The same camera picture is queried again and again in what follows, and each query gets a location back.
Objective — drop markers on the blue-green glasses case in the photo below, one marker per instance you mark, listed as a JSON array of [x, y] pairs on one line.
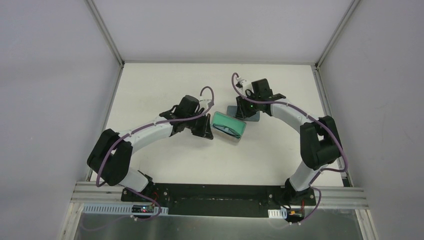
[[235, 112]]

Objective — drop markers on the white cable duct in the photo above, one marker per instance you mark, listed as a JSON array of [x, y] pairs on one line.
[[277, 213], [120, 209]]

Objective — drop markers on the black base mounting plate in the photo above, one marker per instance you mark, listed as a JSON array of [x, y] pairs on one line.
[[244, 201]]

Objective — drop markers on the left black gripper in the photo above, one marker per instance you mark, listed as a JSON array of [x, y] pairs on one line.
[[204, 126]]

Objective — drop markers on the aluminium front rail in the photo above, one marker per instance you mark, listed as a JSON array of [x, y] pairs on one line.
[[332, 197]]

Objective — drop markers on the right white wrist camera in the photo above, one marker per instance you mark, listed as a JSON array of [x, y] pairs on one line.
[[245, 87]]

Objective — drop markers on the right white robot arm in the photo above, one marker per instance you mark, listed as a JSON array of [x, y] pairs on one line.
[[319, 139]]

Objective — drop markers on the left white cable duct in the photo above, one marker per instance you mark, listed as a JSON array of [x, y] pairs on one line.
[[120, 209]]

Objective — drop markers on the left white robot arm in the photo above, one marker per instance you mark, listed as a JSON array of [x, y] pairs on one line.
[[112, 153]]

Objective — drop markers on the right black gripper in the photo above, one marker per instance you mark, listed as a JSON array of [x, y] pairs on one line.
[[242, 112]]

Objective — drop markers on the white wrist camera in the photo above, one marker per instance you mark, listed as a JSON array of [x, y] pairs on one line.
[[205, 104], [245, 87]]

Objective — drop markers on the thin-frame sunglasses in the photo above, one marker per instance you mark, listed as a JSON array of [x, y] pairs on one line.
[[226, 130]]

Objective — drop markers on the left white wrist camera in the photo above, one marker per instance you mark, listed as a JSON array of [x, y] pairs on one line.
[[205, 104]]

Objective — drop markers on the right white cable duct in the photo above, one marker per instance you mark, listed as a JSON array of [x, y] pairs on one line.
[[277, 213]]

